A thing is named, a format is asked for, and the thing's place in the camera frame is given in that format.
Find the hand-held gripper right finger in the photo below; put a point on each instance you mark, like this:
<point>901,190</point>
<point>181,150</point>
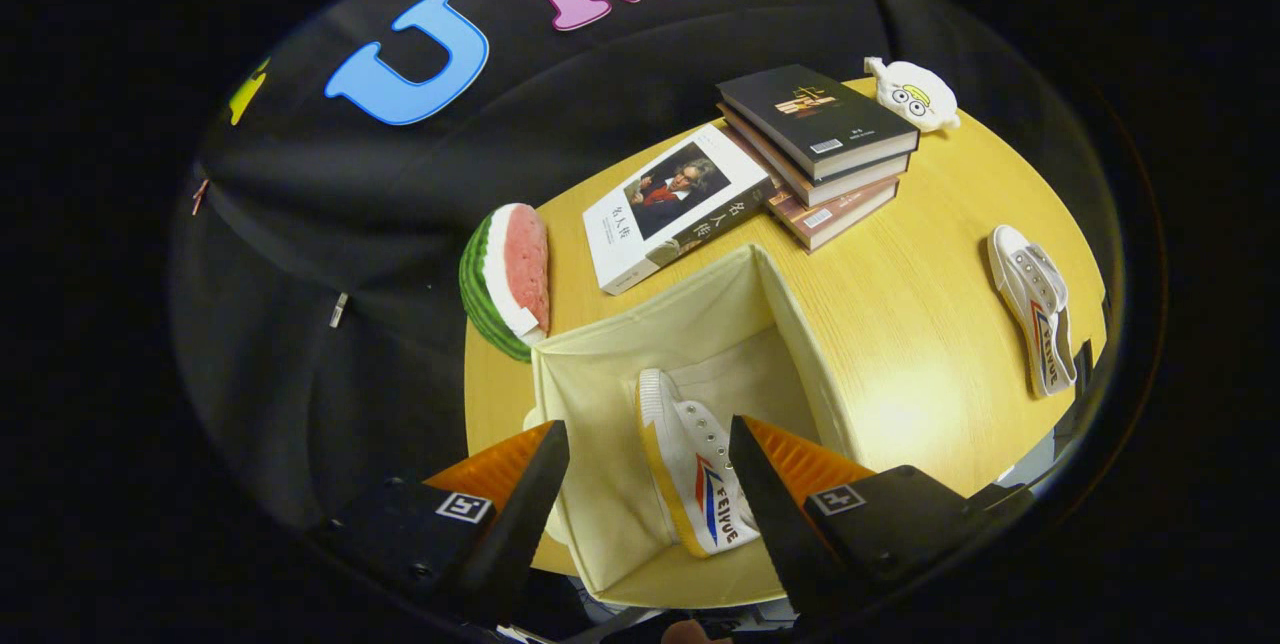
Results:
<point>775,514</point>

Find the watermelon slice toy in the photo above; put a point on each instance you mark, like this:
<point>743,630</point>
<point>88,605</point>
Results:
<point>510,274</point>

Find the pink clip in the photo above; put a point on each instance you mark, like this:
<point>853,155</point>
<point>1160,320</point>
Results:
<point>200,197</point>

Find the white plush toy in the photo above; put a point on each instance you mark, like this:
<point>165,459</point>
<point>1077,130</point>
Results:
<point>915,94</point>

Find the cream fabric storage box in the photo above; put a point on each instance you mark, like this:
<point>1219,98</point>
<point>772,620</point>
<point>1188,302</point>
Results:
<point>620,374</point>

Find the white canvas shoe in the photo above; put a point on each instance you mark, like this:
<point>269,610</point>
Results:
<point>695,464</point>
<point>1035,309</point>

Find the dark brown book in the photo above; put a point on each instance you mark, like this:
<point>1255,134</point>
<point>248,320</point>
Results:
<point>850,184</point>

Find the white portrait cover book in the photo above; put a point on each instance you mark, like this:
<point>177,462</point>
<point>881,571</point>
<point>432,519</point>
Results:
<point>670,204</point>

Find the silver metal clip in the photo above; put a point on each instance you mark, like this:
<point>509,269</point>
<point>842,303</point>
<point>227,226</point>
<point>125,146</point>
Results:
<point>339,310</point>

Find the black backdrop cloth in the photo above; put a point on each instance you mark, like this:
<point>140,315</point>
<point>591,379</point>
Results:
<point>350,224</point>

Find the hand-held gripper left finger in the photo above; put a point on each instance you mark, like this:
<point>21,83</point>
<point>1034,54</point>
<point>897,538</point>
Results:
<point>520,524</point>

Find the black book with gold print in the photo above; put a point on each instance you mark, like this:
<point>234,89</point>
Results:
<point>810,109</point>

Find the reddish brown book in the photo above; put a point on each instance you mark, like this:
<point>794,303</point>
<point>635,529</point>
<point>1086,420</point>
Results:
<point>840,219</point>

